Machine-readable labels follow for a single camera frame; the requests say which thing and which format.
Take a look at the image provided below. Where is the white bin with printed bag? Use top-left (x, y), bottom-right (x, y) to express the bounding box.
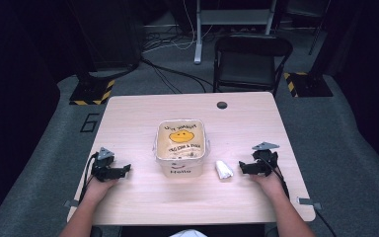
top-left (152, 118), bottom-right (211, 179)

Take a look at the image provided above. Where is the black metal stand post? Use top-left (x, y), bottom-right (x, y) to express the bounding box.
top-left (307, 0), bottom-right (334, 77)

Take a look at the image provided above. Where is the grey tape strip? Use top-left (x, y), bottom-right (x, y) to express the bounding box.
top-left (296, 197), bottom-right (323, 211)
top-left (63, 198), bottom-right (80, 209)

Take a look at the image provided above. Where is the black yellow striped base plate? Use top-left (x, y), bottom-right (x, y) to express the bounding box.
top-left (282, 71), bottom-right (335, 99)
top-left (68, 76), bottom-right (116, 107)

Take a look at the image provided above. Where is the white paper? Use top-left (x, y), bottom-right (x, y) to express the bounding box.
top-left (214, 160), bottom-right (235, 181)

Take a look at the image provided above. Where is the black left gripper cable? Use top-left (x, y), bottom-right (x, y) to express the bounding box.
top-left (78, 151), bottom-right (101, 204)

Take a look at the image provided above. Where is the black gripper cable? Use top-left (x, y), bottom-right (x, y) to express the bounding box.
top-left (258, 156), bottom-right (339, 237)
top-left (78, 151), bottom-right (101, 204)

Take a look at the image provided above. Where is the black floor cable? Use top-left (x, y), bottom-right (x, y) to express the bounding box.
top-left (140, 56), bottom-right (215, 95)

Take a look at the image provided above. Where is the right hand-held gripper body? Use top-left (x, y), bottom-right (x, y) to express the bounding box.
top-left (252, 141), bottom-right (281, 178)

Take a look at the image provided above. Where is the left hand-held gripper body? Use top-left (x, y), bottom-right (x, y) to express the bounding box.
top-left (90, 146), bottom-right (123, 183)

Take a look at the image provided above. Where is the person's left hand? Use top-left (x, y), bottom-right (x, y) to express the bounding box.
top-left (82, 174), bottom-right (120, 204)

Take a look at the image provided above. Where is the black folding chair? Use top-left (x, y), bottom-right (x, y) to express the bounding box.
top-left (212, 34), bottom-right (294, 98)

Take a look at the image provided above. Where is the person's right hand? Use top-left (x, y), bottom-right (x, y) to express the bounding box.
top-left (249, 171), bottom-right (287, 200)

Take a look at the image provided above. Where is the white metal desk frame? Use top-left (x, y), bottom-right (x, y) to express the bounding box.
top-left (192, 0), bottom-right (278, 65)

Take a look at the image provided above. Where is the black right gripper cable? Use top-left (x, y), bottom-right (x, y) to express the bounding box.
top-left (258, 156), bottom-right (339, 237)

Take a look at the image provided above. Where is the black cabinet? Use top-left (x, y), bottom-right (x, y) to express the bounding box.
top-left (66, 0), bottom-right (143, 73)

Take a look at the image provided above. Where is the white floor cable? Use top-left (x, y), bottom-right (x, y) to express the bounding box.
top-left (142, 0), bottom-right (215, 54)

